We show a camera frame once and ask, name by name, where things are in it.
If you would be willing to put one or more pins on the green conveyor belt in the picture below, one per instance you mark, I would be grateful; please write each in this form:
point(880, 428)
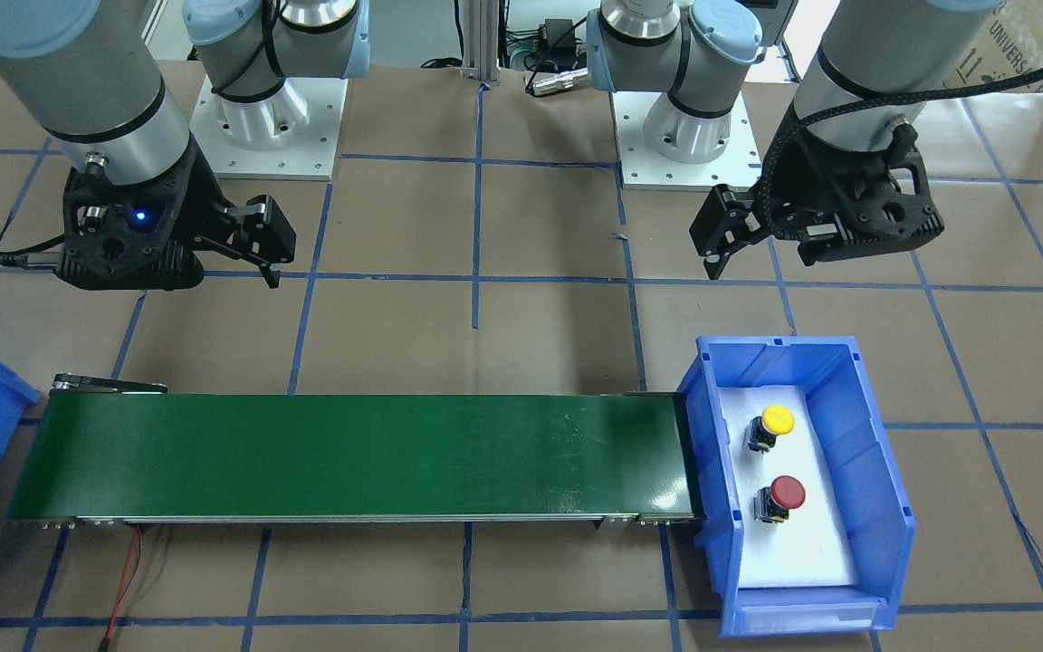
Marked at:
point(176, 458)

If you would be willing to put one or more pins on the yellow push button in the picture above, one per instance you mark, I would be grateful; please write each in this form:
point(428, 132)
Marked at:
point(764, 429)

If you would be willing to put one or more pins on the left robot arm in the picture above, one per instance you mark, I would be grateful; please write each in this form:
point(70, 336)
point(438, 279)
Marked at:
point(874, 62)

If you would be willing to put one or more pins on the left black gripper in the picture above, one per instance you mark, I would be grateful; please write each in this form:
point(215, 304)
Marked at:
point(800, 201)

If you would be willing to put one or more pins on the aluminium frame post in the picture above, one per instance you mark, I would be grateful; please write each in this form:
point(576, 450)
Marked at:
point(481, 23)

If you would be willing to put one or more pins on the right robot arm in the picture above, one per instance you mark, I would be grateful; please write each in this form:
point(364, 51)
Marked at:
point(85, 75)

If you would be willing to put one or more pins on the blue source bin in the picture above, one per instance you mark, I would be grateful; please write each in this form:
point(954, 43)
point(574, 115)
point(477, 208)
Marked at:
point(869, 493)

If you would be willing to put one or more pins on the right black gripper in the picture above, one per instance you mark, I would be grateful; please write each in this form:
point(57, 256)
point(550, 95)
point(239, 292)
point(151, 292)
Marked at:
point(202, 201)

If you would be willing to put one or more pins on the red push button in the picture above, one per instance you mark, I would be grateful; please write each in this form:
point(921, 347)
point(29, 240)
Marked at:
point(773, 503)

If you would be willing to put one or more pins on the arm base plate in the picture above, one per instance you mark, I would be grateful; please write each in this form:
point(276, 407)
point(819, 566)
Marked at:
point(642, 167)
point(214, 154)

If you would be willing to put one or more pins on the white foam pad source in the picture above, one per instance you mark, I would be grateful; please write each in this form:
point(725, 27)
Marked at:
point(810, 549)

